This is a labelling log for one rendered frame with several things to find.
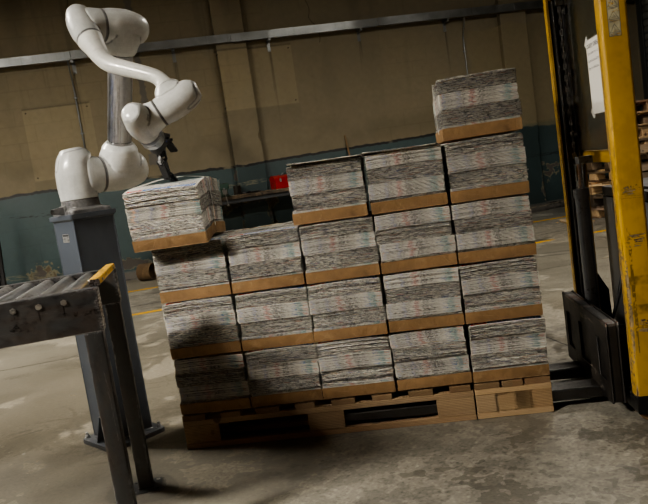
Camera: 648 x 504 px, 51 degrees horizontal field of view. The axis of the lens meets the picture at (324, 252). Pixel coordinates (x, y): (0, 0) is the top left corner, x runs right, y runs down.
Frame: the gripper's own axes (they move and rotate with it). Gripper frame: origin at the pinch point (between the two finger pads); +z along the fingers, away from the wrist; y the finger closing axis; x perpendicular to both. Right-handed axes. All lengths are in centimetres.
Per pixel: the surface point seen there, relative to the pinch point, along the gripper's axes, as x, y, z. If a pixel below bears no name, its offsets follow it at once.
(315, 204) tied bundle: 56, 26, 0
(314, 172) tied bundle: 57, 16, -6
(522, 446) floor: 117, 120, 15
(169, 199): 3.7, 22.4, -14.7
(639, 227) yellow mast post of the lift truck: 165, 55, -7
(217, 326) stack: 10, 64, 18
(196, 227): 11.0, 31.5, -6.7
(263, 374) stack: 25, 82, 29
